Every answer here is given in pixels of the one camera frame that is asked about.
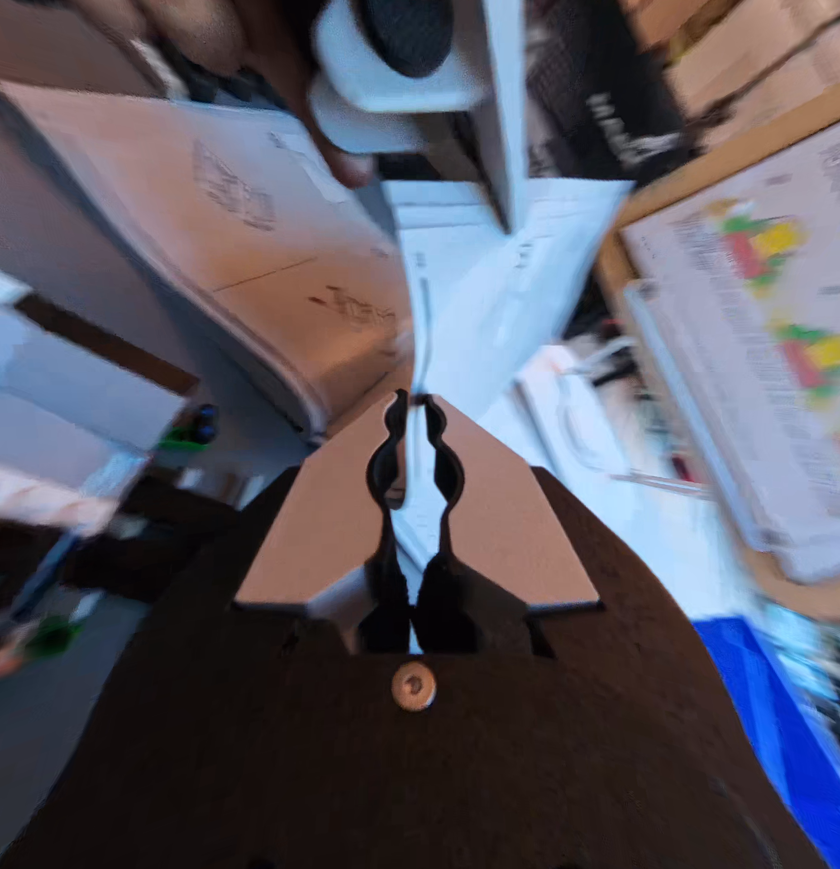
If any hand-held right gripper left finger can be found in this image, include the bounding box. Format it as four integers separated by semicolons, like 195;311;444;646
235;390;413;654

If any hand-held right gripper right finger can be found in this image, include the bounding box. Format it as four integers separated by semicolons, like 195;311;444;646
413;394;601;653

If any lego instruction booklet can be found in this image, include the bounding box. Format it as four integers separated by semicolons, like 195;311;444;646
0;80;635;442

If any lego truck model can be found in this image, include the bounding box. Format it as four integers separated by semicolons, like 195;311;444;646
0;268;220;680

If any black lego set box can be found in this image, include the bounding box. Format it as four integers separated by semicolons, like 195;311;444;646
525;0;699;186

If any person's left hand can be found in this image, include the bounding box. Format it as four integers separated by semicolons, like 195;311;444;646
70;0;377;190

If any printed instruction sheet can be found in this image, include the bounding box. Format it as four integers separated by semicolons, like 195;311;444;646
620;122;840;586

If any blue plastic bin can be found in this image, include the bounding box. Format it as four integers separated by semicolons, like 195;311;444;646
692;614;840;869

